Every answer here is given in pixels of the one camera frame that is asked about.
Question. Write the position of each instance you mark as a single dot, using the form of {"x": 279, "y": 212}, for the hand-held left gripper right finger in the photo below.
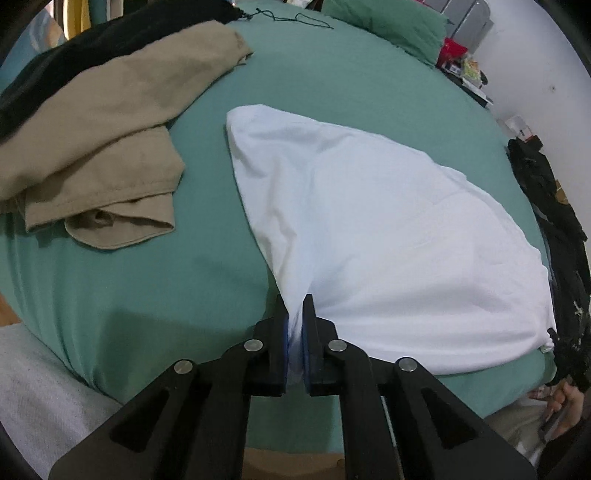
{"x": 311, "y": 350}

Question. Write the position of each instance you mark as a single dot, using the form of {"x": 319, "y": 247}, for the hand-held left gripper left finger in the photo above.
{"x": 277, "y": 350}

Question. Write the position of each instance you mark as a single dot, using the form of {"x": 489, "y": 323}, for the white hoodie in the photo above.
{"x": 369, "y": 230}

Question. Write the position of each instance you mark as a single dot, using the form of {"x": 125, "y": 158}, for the black clothes pile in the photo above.
{"x": 554, "y": 221}

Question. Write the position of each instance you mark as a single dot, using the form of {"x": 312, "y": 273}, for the person's right hand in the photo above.
{"x": 570, "y": 406}

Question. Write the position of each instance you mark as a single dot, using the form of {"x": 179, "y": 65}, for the bed with green sheet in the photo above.
{"x": 138, "y": 295}

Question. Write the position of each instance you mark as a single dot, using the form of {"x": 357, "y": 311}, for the white towel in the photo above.
{"x": 41, "y": 401}

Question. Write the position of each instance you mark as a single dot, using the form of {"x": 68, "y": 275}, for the beige garment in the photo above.
{"x": 115, "y": 129}

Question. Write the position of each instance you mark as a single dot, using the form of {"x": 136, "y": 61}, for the pile of small packets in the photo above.
{"x": 468, "y": 76}

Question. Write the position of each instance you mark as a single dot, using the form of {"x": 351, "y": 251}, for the green pillow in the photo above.
{"x": 392, "y": 23}

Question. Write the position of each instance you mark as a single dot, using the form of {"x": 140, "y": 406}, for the black garment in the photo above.
{"x": 69, "y": 60}

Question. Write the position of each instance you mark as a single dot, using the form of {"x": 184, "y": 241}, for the grey padded headboard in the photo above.
{"x": 466, "y": 14}

